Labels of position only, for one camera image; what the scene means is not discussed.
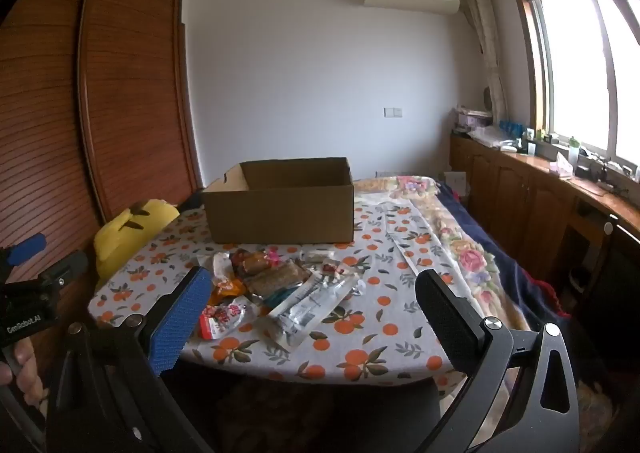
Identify window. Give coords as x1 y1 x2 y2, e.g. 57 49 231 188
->
505 0 640 184

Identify clear plastic syringe packet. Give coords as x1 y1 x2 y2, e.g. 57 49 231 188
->
267 273 366 334

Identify small clear packet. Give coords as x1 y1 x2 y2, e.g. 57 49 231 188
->
295 245 336 264

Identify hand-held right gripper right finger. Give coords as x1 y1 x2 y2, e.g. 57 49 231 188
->
415 269 583 453

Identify floral blanket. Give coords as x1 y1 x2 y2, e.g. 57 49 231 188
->
352 175 538 329

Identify wooden wardrobe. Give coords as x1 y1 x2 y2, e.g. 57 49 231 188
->
0 0 203 384

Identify red white snack packet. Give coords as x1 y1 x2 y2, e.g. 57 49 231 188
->
200 295 253 340

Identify orange print tablecloth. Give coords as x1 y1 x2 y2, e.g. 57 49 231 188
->
89 178 468 386

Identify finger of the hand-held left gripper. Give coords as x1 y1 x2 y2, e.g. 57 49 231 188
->
0 234 47 274
37 250 89 290

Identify small red packet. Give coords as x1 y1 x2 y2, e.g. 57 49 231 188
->
320 260 352 285

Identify orange foil wrapper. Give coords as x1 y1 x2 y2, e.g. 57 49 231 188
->
207 278 248 306

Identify clear packet with brown bar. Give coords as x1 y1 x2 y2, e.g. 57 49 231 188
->
247 263 313 298

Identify person's left hand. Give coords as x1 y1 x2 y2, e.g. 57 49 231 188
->
0 335 47 406

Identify navy blue blanket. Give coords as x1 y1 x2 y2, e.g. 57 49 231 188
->
435 180 571 334

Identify white plastic bags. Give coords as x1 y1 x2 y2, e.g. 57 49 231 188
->
470 125 521 150

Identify brown bread packet pink ends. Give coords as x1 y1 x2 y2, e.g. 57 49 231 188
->
230 248 286 276

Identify teal snack packet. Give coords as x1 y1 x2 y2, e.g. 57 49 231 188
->
262 289 297 312

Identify brown cardboard box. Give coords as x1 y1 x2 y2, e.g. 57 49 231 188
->
201 157 355 245

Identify tissue pack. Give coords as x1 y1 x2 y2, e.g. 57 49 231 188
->
549 155 575 178

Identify yellow plush toy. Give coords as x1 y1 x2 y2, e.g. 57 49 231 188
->
94 199 181 294

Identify long wooden cabinet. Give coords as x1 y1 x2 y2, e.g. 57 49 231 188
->
449 130 640 334

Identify pink box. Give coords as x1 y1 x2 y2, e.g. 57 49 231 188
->
457 108 493 130

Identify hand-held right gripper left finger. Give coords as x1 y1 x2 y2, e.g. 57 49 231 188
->
45 265 216 453

